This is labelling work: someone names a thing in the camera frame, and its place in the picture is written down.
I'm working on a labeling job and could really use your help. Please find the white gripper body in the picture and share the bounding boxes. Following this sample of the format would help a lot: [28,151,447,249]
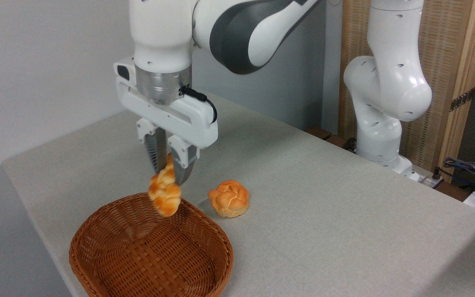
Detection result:
[113,56,219,149]

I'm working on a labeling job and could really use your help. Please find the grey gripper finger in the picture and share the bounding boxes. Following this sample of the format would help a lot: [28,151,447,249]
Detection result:
[167,134,200,186]
[136,118,168,174]

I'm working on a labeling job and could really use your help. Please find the long braided bread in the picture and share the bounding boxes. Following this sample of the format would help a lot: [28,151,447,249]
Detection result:
[148,153,182,218]

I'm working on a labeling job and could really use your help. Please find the round knotted bread bun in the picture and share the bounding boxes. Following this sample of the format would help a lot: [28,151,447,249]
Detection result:
[208,180,249,218]

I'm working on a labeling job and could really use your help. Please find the brown wicker basket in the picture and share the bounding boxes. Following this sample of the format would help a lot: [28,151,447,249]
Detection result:
[69,192,234,297]

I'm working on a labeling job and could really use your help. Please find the wooden woven screen panel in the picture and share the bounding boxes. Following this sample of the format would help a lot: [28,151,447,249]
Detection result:
[339,0,475,182]

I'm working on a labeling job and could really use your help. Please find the metal hinge on screen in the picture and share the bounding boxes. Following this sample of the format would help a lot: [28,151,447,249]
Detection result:
[450,87,475,112]

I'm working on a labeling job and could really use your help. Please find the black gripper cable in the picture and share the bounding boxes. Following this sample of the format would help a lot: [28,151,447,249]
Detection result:
[179,85,219,124]

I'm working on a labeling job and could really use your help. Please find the bundle of dark cables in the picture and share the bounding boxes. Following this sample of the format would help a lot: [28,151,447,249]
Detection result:
[437,157,475,195]

